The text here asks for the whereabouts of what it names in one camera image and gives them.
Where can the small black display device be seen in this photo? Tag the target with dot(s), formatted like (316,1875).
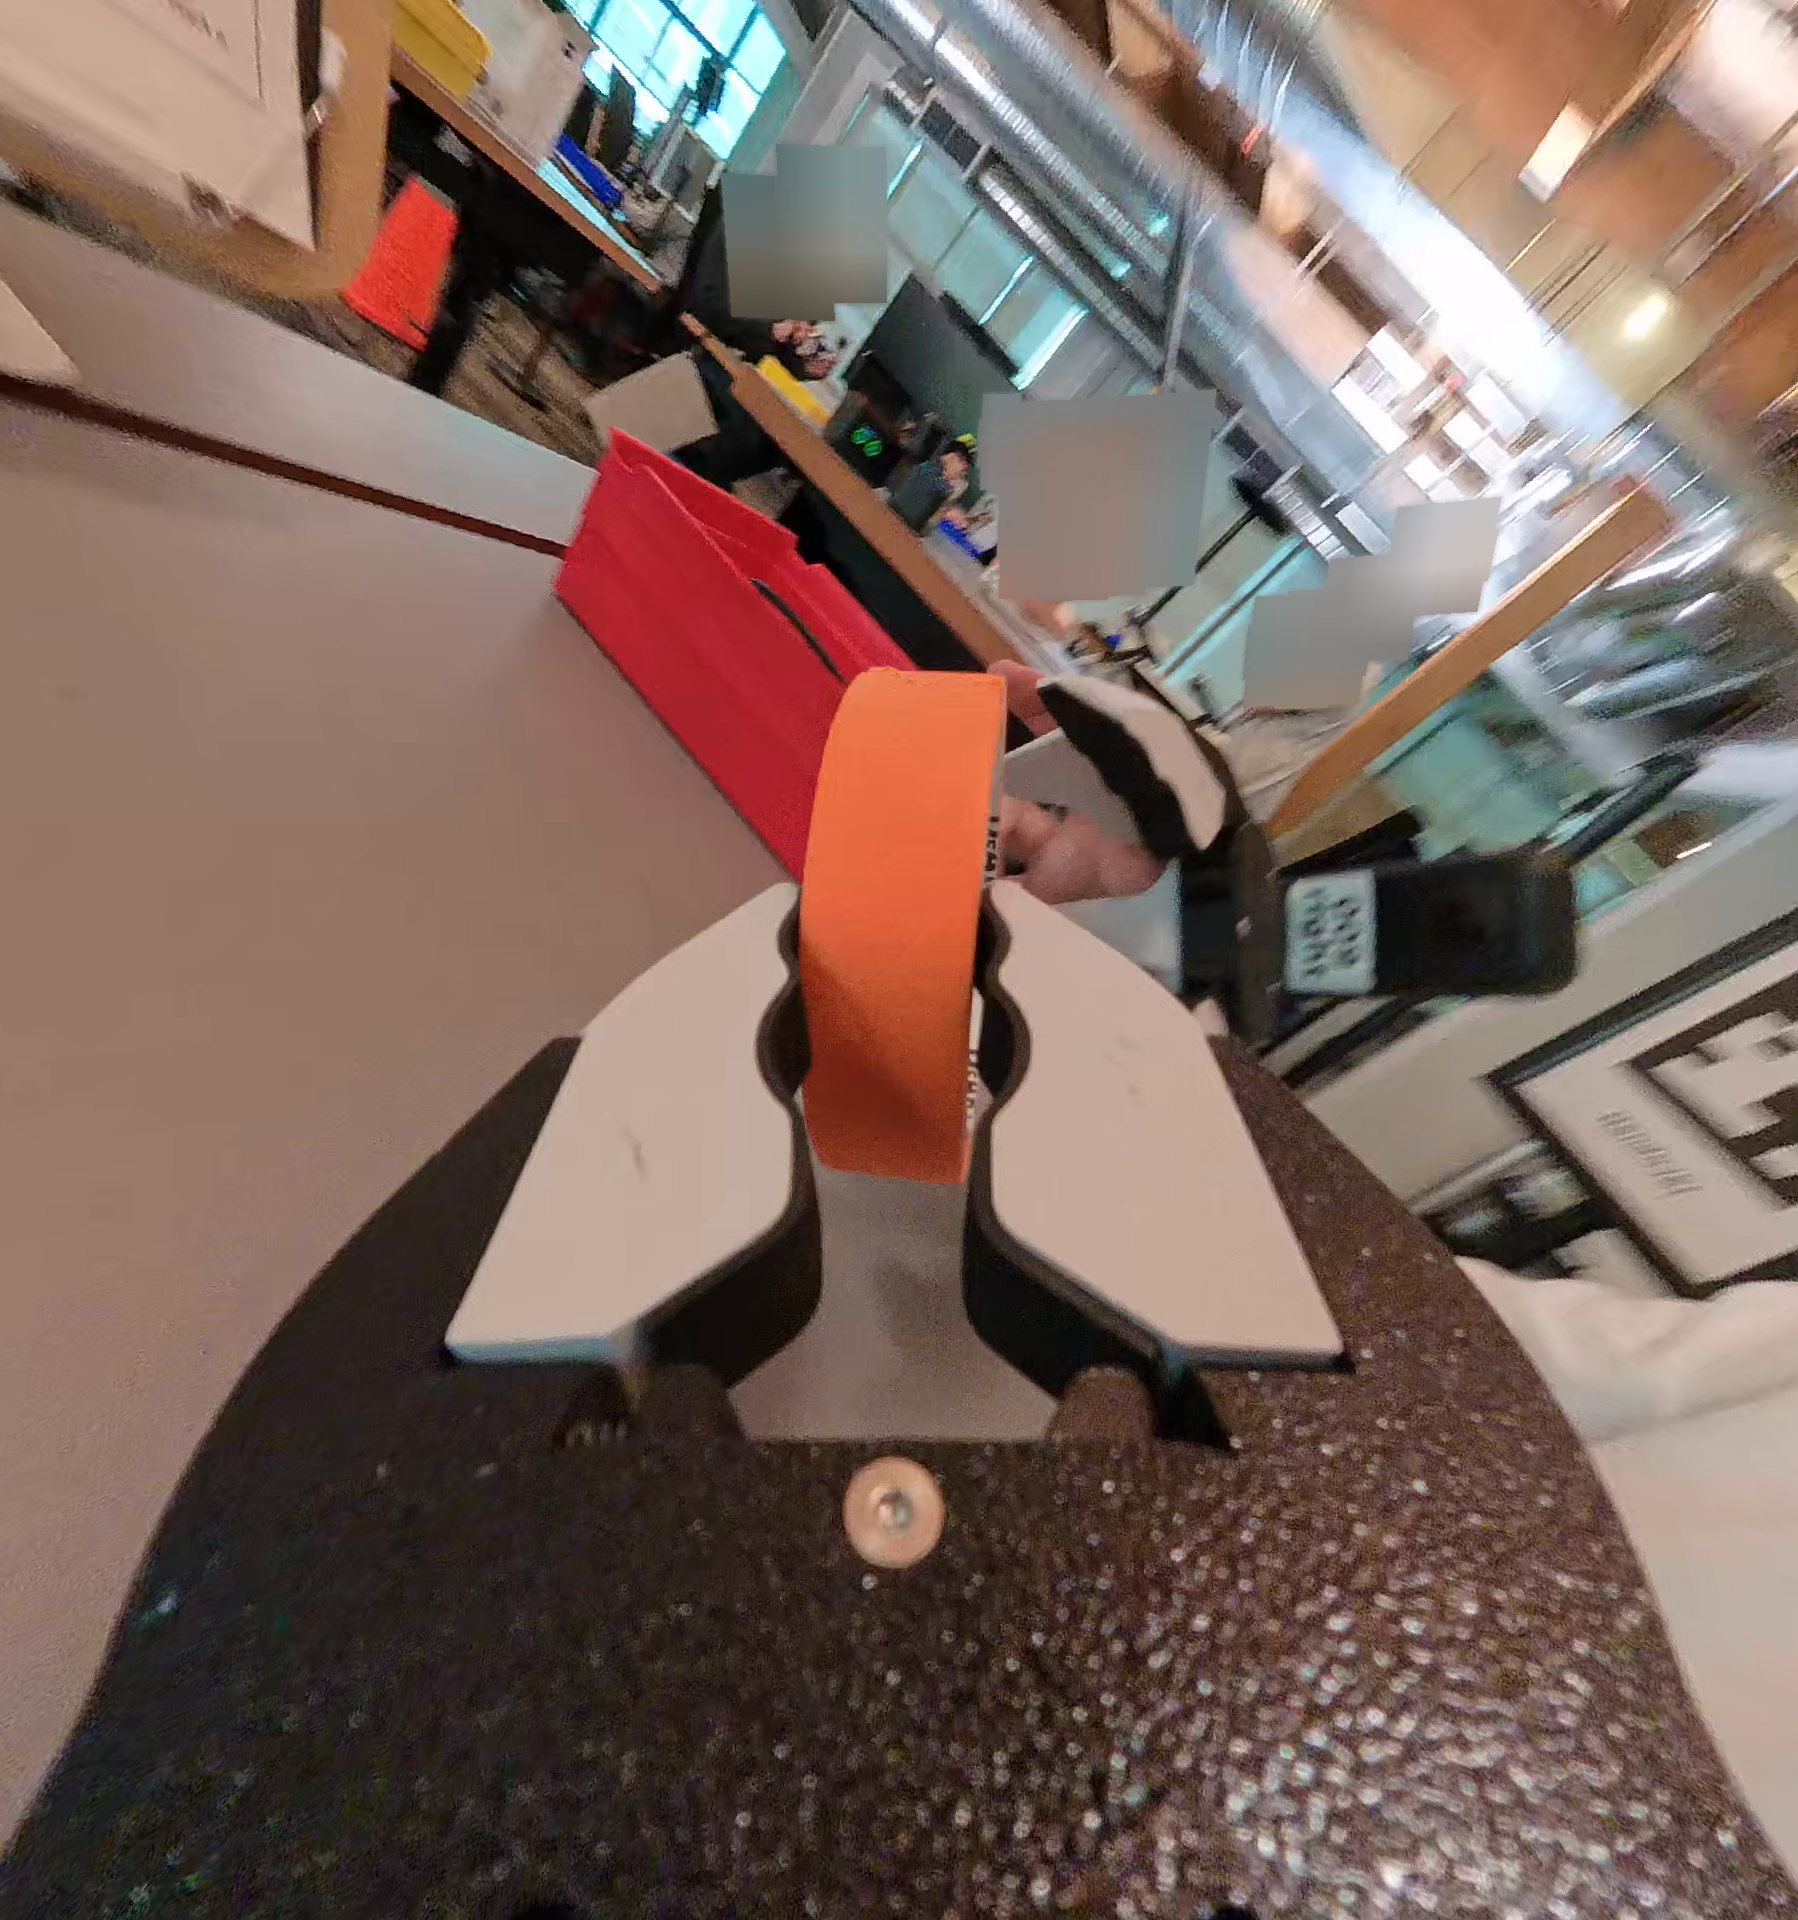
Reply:
(877,442)

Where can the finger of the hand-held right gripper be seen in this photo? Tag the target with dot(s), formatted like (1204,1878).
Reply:
(1064,775)
(1154,767)

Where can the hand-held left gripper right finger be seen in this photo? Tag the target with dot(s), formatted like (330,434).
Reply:
(1154,1187)

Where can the silver ventilation duct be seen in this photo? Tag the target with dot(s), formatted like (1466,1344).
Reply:
(1140,180)

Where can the red plastic bin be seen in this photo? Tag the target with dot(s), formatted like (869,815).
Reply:
(721,647)

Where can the stack of yellow bins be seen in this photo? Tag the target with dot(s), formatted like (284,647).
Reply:
(445,42)

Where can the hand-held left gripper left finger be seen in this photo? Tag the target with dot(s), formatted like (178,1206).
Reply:
(630,1187)

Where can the framed marker sign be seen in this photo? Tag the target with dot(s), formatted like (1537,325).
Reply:
(1710,1097)

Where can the wooden diagonal post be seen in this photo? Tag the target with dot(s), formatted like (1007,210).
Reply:
(1471,660)

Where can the person's right hand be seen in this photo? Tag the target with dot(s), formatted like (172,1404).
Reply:
(1094,856)

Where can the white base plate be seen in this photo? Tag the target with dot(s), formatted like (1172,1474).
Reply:
(1,316)

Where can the orange tape roll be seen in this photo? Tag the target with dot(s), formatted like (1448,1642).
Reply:
(901,900)

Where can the black monitor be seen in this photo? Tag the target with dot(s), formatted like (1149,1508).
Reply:
(945,346)

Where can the printed instruction sheet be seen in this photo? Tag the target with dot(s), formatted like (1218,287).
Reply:
(120,91)

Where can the orange traffic cone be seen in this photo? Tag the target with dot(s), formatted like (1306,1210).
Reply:
(399,265)

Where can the person's white shirt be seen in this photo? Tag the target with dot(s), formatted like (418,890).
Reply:
(1710,1561)

